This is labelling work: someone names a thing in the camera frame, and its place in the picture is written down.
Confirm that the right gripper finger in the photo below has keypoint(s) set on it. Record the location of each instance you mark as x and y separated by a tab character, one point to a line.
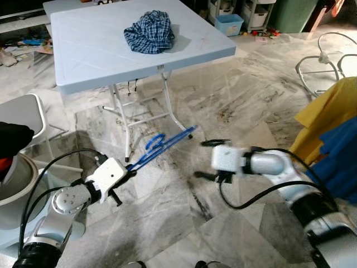
206	176
215	143

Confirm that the blue plastic hanger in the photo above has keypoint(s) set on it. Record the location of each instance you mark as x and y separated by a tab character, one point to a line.
191	132

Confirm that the black garment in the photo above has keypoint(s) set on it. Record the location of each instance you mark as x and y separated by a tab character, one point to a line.
14	139

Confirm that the blue plaid garment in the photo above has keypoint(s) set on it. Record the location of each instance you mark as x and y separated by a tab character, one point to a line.
149	33

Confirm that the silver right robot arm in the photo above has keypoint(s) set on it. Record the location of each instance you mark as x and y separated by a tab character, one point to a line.
312	206

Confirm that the white laundry basket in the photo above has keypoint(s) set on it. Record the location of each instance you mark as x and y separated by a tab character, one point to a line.
17	190

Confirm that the blue shirt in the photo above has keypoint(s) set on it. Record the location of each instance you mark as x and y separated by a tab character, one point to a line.
340	162

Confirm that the light blue storage bin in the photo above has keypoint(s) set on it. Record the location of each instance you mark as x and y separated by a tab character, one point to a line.
228	25

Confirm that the grey white-framed chair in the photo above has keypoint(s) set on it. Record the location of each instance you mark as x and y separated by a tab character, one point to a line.
22	114

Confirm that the light blue folding table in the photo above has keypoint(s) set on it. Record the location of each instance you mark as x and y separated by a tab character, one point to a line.
111	50

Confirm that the yellow shirt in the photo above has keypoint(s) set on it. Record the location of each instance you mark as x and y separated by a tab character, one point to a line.
334	111

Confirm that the white storage shelf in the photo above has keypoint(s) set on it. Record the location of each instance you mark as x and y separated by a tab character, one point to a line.
245	11

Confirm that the green cabinet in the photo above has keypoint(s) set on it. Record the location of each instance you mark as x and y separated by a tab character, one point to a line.
295	14

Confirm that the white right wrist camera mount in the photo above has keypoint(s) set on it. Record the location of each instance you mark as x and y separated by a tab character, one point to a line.
228	159

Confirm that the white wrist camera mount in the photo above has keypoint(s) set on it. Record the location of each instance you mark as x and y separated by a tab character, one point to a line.
106	174
228	159

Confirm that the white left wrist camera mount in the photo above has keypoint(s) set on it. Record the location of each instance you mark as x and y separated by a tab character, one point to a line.
106	174

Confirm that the white tubular bouncer frame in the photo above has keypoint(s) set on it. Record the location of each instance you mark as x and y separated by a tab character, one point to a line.
322	57

